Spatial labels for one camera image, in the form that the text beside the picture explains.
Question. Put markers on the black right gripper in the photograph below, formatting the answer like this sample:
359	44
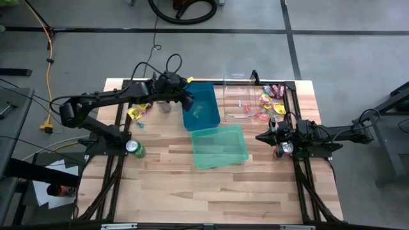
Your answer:
286	132

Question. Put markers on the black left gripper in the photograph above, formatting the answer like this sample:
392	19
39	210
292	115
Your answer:
167	91

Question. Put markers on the clear-wrapped red candy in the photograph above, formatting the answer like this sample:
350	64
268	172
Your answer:
246	108
262	117

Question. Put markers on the clear-wrapped green candy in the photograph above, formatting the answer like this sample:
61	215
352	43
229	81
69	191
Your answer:
197	111
140	124
271	112

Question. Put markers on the silver soda can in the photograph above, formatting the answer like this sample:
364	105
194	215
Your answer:
163	107

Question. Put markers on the clear acrylic bin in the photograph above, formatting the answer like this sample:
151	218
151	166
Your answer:
234	96

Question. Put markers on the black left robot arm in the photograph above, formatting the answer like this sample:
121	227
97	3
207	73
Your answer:
105	96

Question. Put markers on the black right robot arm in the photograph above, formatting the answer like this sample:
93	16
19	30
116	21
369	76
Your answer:
338	132

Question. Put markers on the yellow tape tag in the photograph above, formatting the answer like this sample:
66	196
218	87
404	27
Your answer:
190	79

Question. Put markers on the red soda can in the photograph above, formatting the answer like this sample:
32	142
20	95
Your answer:
287	147

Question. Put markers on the blue plastic bin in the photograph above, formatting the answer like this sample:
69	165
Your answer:
207	99

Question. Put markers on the teal translucent plastic bin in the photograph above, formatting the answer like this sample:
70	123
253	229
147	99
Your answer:
220	147

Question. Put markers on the green soda can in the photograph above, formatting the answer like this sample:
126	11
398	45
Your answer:
133	146

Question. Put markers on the grey caster wheel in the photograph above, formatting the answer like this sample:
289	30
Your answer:
220	2
129	2

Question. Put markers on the black metal desk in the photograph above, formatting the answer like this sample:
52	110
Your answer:
396	150

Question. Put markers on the orange black bottle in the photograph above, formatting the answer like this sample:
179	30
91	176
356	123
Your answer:
62	191

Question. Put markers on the black stand leg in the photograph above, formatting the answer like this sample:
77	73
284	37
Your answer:
38	14

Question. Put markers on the black slanted bar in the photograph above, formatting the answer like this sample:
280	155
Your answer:
38	172

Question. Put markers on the black flat bar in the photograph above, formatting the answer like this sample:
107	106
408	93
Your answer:
16	72

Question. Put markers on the white paper sheet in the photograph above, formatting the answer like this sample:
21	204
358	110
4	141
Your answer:
54	202

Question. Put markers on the grey side table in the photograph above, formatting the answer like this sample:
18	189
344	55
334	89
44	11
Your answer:
12	124

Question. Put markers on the grey metal tool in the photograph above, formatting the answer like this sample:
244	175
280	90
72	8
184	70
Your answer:
4	112

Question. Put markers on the person's foot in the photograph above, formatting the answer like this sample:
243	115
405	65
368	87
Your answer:
1	28
8	2

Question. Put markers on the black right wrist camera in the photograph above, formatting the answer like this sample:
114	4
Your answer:
305	128

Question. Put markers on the black aluminium table frame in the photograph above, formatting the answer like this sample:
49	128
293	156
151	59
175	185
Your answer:
289	85

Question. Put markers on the silver metal bracket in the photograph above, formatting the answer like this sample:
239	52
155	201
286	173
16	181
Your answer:
295	227
119	226

